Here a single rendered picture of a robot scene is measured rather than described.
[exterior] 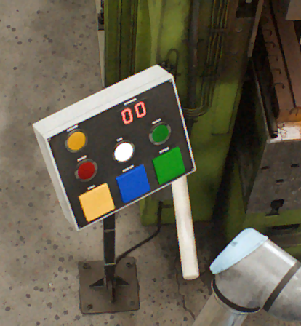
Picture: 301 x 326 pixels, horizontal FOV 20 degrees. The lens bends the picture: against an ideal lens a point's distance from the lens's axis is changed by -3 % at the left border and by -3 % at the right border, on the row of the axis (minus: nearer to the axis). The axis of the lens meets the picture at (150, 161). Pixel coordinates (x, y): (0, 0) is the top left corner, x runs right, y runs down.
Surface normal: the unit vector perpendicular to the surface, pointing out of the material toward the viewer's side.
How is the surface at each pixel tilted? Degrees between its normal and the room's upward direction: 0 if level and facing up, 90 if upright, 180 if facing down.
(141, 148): 60
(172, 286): 0
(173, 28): 90
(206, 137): 90
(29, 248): 0
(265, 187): 90
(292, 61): 0
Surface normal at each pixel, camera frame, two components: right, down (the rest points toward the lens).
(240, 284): -0.46, 0.35
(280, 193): 0.11, 0.87
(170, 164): 0.47, 0.42
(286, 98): 0.04, -0.48
